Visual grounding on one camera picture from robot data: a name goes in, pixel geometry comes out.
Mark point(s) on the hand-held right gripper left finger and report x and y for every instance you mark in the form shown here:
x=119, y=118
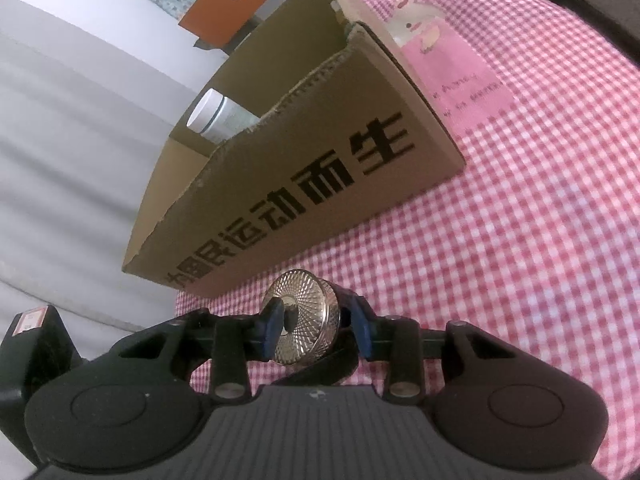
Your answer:
x=270, y=335

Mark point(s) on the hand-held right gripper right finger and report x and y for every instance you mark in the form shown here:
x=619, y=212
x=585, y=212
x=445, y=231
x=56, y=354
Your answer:
x=362, y=335

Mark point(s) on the black jar with gold lid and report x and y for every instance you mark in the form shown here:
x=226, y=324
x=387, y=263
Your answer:
x=305, y=310

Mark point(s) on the brown cardboard box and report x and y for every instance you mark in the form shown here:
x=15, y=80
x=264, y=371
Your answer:
x=300, y=185

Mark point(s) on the white pill bottle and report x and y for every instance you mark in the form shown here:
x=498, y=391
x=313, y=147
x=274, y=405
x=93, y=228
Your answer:
x=215, y=110

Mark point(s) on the pink checkered tablecloth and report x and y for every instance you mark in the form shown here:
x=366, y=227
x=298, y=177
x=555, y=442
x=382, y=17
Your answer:
x=500, y=260

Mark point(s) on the white curtain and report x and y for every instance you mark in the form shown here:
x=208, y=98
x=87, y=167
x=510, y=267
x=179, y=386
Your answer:
x=75, y=160

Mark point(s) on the pink cartoon printed label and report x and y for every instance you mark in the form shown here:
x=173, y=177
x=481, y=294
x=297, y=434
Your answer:
x=450, y=70

